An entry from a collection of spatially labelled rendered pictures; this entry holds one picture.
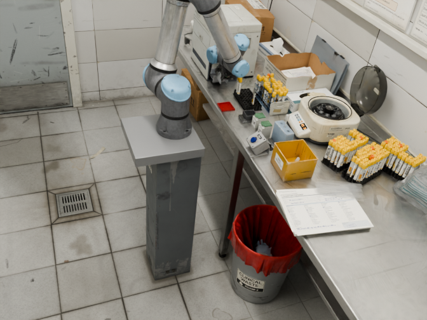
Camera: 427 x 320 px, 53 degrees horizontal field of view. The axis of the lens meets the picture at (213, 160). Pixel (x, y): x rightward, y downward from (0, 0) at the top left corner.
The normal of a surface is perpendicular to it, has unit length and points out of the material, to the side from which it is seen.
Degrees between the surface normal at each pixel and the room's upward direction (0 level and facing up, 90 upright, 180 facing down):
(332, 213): 0
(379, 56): 90
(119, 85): 90
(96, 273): 0
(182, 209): 90
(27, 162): 0
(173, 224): 90
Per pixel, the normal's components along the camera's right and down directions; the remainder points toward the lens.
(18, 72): 0.35, 0.62
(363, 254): 0.10, -0.77
